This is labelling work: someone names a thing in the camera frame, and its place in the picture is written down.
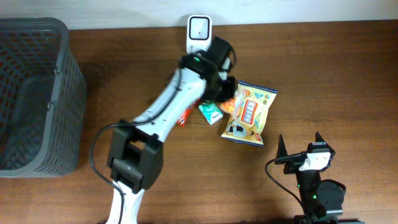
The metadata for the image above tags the orange small box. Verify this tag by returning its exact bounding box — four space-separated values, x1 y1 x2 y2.
220 98 236 114

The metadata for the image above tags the teal tissue pack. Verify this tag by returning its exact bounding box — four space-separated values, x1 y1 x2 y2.
198 103 223 125

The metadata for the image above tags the yellow chip bag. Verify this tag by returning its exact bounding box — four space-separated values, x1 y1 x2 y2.
221 81 277 147

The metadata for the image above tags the red snack packet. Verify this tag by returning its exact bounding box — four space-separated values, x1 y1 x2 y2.
177 100 199 127

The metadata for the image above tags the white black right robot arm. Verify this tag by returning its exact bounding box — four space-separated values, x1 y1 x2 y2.
275 133 346 223

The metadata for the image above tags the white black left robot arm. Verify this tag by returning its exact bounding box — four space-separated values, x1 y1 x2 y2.
107 50 235 223

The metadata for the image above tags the white barcode scanner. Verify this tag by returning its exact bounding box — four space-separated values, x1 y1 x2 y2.
186 15 213 54

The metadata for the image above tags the grey plastic mesh basket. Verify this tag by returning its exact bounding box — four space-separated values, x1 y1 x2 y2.
1 17 87 179

